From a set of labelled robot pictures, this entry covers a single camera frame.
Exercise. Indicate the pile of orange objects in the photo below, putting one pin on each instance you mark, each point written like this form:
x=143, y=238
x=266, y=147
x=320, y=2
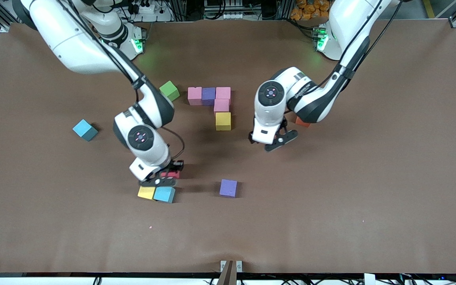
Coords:
x=307, y=10

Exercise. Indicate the brown table cover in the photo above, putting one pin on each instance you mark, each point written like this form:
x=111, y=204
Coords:
x=228, y=229

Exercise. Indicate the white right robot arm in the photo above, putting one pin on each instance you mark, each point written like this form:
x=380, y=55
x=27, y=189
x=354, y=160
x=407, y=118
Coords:
x=141, y=136

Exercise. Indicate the silver metal bracket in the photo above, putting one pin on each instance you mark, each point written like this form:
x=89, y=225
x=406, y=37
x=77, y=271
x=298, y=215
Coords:
x=239, y=266

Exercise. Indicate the purple foam block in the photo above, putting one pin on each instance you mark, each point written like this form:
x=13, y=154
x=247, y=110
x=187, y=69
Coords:
x=228, y=187
x=208, y=96

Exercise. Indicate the cyan foam block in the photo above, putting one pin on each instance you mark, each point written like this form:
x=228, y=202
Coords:
x=84, y=128
x=164, y=194

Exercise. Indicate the white equipment rack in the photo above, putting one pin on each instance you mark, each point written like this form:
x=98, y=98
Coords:
x=228, y=16

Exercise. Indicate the yellow foam block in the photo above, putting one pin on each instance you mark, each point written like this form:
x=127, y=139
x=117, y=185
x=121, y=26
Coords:
x=223, y=121
x=146, y=192

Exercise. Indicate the red foam block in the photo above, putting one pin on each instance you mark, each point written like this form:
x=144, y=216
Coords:
x=170, y=173

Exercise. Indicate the pink foam block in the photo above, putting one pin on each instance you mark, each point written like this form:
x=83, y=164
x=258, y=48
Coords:
x=221, y=106
x=194, y=96
x=223, y=93

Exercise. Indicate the green foam block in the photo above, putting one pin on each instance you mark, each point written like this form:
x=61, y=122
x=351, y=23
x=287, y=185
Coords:
x=169, y=91

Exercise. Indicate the white power strip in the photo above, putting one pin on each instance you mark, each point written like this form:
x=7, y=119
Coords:
x=160, y=16

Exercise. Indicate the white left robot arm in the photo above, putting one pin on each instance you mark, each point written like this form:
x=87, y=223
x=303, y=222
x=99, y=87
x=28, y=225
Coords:
x=270, y=93

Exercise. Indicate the orange foam block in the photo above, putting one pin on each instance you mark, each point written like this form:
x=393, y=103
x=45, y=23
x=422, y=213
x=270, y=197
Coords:
x=302, y=122

